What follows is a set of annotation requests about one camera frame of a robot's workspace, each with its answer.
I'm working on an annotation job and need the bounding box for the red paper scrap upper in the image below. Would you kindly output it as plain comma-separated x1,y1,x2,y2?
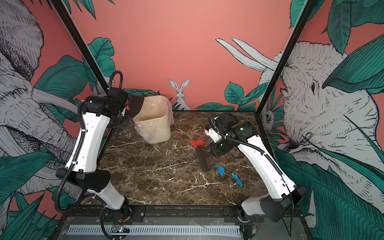
191,139,205,147

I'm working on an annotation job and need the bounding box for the cream trash bin with liner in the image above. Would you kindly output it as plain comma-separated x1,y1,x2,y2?
133,95,174,144

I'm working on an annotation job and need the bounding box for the right black frame post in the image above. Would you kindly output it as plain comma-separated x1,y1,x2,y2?
256,0,318,116

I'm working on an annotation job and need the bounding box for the white slotted cable duct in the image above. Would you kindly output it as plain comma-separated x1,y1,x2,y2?
65,224,242,237

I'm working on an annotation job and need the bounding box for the dark brown hand brush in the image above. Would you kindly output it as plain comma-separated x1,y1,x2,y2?
196,146,213,172

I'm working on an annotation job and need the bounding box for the black frame post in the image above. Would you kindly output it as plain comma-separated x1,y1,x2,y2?
256,0,318,116
50,0,108,93

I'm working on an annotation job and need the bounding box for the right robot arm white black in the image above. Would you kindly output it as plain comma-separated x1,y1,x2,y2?
205,113,307,222

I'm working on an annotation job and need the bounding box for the left black frame post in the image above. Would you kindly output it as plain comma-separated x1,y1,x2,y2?
50,0,108,93

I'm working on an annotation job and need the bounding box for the dark brown dustpan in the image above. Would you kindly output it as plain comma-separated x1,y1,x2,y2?
126,94,145,119

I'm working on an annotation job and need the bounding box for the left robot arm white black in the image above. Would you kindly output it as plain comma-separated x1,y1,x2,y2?
55,88,131,215

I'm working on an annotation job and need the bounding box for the blue paper scrap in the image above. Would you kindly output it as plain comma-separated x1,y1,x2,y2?
214,165,225,178
232,173,243,187

